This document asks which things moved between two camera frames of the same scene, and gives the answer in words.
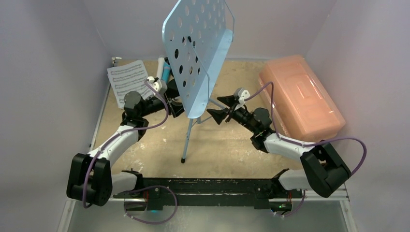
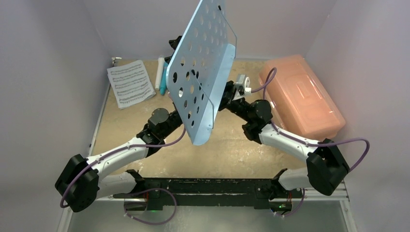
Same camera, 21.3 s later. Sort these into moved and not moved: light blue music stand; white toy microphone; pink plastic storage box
Moved: light blue music stand
Not moved: white toy microphone; pink plastic storage box
